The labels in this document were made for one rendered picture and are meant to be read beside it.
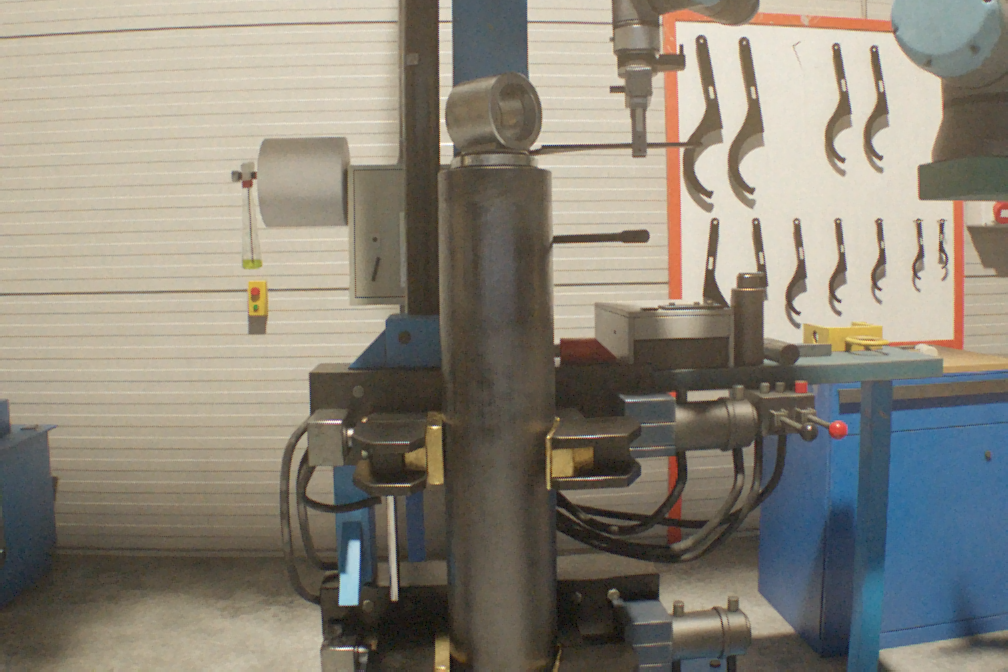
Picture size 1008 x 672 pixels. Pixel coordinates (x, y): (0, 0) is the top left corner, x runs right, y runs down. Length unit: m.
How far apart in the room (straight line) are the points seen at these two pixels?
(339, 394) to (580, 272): 2.00
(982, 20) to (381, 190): 1.66
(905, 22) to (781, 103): 2.63
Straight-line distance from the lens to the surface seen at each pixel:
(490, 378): 1.46
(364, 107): 3.59
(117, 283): 3.81
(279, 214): 2.41
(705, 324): 1.80
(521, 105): 1.59
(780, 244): 3.79
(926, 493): 2.89
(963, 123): 1.39
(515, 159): 1.48
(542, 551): 1.57
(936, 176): 1.41
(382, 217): 2.35
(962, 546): 3.03
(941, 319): 4.20
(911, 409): 2.79
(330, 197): 2.35
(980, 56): 1.25
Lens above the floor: 1.31
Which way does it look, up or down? 1 degrees down
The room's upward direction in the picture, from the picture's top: 1 degrees counter-clockwise
